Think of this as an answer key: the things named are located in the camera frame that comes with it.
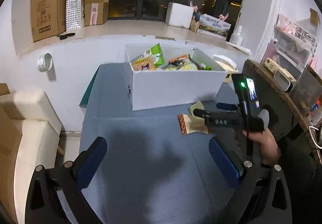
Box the beige orange-edged snack packet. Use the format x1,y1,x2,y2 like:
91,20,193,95
178,101,210,135

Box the person's right hand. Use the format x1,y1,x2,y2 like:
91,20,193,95
242,128,281,165

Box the wooden side table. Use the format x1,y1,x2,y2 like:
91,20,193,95
242,60,321,164

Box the white spray bottle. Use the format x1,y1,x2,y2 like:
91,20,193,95
229,25,243,46

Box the cream sofa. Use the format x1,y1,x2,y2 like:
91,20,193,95
1,83,62,223

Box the orange snack bag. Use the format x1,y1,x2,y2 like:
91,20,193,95
169,54,190,67

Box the white clear storage rack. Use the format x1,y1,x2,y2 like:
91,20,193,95
261,13,320,79

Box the long printed landscape box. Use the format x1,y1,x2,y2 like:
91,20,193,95
197,14,231,39

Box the white storage box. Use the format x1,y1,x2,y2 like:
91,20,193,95
124,43,227,111

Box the green snack bag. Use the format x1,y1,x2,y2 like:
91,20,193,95
130,43,165,71

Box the white styrofoam box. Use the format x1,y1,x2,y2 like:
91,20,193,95
165,2,194,29

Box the white tape roll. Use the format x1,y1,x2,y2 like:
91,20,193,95
37,53,53,72

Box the black scissors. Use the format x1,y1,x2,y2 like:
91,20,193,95
57,32,75,40

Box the small open cardboard box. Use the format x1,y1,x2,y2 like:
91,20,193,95
84,0,109,26

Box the large brown cardboard box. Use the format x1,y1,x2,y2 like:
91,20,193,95
31,0,67,42

